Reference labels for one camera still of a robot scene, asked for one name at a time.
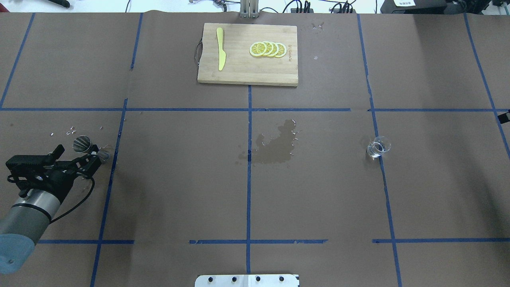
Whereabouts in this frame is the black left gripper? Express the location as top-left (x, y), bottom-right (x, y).
top-left (16, 145), bottom-right (100, 198)

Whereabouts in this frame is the steel jigger measuring cup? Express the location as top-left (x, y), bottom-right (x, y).
top-left (72, 136), bottom-right (110, 163)

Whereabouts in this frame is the clear glass cup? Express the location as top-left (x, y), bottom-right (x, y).
top-left (366, 136), bottom-right (392, 158)

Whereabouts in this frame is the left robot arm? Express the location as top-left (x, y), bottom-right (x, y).
top-left (0, 145), bottom-right (102, 274)

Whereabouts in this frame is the yellow plastic knife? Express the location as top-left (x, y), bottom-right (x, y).
top-left (216, 27), bottom-right (226, 71)

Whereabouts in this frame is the wooden cutting board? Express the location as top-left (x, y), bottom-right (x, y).
top-left (197, 22), bottom-right (299, 87)

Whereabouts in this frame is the front lemon slice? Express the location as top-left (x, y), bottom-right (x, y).
top-left (249, 41), bottom-right (267, 57)

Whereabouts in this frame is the lemon slice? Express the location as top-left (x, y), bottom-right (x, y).
top-left (273, 43), bottom-right (287, 58)
top-left (249, 41), bottom-right (267, 57)
top-left (267, 42), bottom-right (279, 57)
top-left (263, 41), bottom-right (275, 56)

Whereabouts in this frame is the black box with label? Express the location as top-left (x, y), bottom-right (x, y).
top-left (379, 0), bottom-right (447, 14)

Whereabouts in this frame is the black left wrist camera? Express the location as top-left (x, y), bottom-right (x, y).
top-left (6, 145), bottom-right (65, 170)

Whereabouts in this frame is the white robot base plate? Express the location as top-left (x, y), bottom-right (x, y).
top-left (194, 274), bottom-right (300, 287)

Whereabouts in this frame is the aluminium frame post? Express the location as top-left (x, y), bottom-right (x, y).
top-left (239, 0), bottom-right (260, 18)

